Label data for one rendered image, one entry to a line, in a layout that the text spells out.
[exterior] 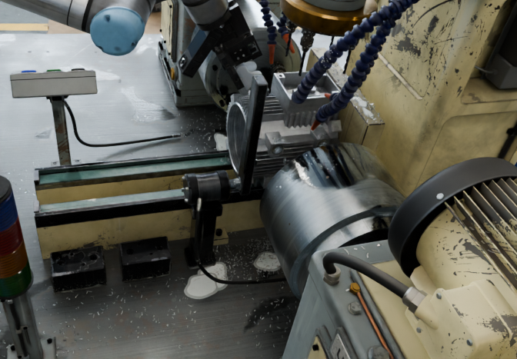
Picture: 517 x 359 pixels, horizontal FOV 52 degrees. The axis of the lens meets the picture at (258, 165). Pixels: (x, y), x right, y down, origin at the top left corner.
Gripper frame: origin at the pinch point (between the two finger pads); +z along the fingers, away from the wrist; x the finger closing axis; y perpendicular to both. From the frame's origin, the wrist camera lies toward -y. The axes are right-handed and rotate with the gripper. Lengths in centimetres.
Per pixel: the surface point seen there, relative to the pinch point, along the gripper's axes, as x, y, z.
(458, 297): -69, 10, -20
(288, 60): 14.7, 13.3, 9.2
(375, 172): -35.5, 13.7, 0.3
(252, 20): 19.2, 10.0, -2.5
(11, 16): 266, -113, 60
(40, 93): 10.8, -37.3, -16.8
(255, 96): -20.7, 1.9, -14.1
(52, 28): 218, -84, 60
